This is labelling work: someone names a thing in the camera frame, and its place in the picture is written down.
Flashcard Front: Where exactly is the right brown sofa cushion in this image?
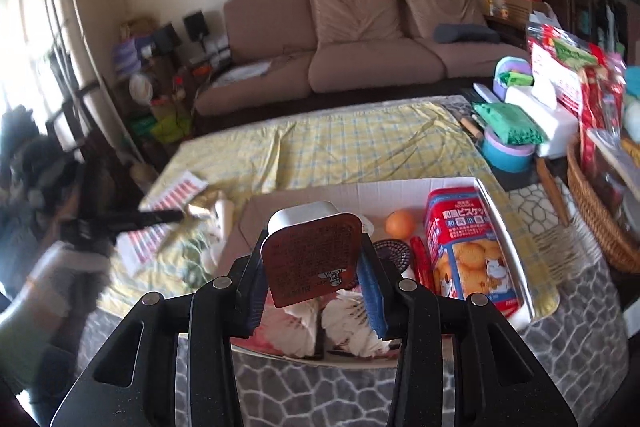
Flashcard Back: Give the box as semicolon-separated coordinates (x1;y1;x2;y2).
401;0;486;39

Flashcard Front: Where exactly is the black round mesh fan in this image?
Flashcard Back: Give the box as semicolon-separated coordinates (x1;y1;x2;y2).
373;239;412;273

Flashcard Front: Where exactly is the dark grey pillow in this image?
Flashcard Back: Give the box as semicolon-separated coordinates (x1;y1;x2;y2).
433;24;501;44

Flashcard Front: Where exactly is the brown sofa cushion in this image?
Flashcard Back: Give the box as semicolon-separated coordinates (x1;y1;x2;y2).
401;0;486;39
310;0;402;48

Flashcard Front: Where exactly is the brown fabric sofa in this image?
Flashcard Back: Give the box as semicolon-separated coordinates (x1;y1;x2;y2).
194;0;527;117

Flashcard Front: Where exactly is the yellow plaid table mat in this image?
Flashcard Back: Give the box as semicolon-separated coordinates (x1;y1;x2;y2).
96;98;559;323

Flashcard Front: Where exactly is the colourful sticker sheet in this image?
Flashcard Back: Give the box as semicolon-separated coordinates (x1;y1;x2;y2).
116;171;207;275

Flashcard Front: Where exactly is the blue round container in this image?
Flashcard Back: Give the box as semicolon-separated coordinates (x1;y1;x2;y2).
482;127;536;173

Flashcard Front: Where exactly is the orange fruit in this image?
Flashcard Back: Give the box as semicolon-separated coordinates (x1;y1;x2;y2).
384;209;416;241

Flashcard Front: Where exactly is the wicker basket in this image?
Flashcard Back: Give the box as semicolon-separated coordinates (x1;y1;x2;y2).
566;134;639;274

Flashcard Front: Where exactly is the left brown sofa cushion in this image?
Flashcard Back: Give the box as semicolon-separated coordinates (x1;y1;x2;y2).
310;0;402;48

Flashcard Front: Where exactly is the biscuit tin red blue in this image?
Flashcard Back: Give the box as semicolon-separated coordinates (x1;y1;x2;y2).
424;186;520;317

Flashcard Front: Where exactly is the green folded cloth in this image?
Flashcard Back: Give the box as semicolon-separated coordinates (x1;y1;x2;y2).
474;102;548;145

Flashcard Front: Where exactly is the white artificial flower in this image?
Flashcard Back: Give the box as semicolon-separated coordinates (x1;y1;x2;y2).
255;289;392;359

